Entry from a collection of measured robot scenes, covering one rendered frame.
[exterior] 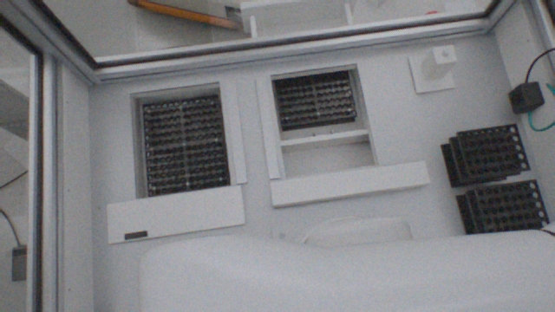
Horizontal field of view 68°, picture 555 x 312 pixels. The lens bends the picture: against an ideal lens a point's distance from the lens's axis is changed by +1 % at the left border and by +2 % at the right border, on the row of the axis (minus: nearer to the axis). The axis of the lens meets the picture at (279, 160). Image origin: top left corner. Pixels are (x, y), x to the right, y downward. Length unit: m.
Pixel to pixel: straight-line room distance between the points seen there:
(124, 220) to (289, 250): 0.63
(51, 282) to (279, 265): 0.56
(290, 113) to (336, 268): 0.73
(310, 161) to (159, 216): 0.37
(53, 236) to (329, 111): 0.61
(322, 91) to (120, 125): 0.46
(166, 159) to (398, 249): 0.72
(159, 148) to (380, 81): 0.52
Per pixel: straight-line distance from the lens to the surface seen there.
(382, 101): 0.94
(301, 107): 0.99
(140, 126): 1.06
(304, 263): 0.28
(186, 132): 0.99
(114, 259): 0.90
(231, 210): 0.84
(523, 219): 0.88
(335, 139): 0.95
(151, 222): 0.87
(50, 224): 0.80
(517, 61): 1.04
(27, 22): 0.83
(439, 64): 0.92
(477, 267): 0.31
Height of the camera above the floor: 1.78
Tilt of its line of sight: 75 degrees down
